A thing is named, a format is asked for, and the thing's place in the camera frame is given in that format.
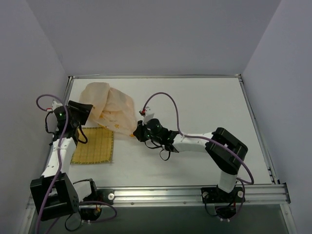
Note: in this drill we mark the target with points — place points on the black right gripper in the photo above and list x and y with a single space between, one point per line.
139 133

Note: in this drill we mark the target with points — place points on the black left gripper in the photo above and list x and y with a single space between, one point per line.
79 111

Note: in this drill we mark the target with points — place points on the banana print plastic bag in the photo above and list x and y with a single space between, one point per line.
112 109

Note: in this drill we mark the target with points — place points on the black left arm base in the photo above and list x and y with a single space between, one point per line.
101 198

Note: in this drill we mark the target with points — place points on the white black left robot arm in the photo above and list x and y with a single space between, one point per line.
53 193

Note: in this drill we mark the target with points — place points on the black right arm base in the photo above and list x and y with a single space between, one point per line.
222 205

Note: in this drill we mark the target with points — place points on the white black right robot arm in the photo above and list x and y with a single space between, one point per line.
224 148

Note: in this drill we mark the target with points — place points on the yellow woven placemat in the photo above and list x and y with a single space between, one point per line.
98 149

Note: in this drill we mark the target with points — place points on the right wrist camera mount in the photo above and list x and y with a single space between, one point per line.
147 114

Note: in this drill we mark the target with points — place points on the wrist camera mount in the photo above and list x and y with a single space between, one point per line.
54 106
147 114

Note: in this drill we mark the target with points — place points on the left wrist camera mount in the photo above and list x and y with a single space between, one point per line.
54 106

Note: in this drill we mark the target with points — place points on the front aluminium mounting rail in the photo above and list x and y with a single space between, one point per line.
191 195

